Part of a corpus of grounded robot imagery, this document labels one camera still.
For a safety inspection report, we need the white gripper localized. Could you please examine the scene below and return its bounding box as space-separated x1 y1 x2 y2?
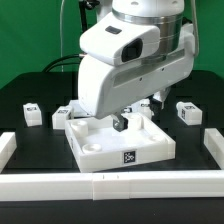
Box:
78 31 195 132

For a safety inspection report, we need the white square tabletop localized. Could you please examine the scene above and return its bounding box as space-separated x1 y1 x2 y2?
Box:
65 113 176 173

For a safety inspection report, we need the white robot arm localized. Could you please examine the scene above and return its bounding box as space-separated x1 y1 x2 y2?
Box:
78 0 199 132

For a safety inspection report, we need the white right fence piece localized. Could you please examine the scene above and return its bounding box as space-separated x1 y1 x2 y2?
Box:
204 128 224 170

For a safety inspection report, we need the white fence piece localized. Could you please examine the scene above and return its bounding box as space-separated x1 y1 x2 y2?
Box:
204 128 224 170
0 132 17 173

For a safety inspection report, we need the white left fence piece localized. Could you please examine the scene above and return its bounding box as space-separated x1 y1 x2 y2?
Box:
0 132 17 173

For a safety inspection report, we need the white marker base plate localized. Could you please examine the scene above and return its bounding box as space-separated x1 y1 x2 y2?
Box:
69 100 90 118

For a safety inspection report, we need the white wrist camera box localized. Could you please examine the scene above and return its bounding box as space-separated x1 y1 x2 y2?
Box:
80 13 160 66

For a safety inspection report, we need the white front fence rail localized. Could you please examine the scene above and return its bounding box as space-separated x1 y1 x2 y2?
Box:
0 170 224 201

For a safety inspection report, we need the black cable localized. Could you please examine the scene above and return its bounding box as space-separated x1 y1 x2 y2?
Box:
41 0 101 73

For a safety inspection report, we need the grey thin cable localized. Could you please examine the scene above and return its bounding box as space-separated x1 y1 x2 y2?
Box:
59 0 66 73

